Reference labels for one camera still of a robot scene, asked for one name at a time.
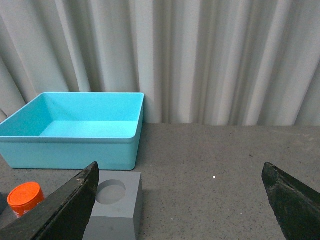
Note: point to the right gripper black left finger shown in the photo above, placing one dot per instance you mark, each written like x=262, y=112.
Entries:
x=63, y=215

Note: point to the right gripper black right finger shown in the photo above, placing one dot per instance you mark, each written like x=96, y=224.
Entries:
x=295, y=205

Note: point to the orange cylinder part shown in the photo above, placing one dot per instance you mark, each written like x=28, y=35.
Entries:
x=25, y=197

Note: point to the gray block round hole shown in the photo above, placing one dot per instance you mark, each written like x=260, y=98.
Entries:
x=117, y=211

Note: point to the blue plastic box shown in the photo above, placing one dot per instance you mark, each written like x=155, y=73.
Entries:
x=70, y=130

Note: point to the white curtain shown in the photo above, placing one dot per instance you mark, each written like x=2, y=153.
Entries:
x=210, y=62

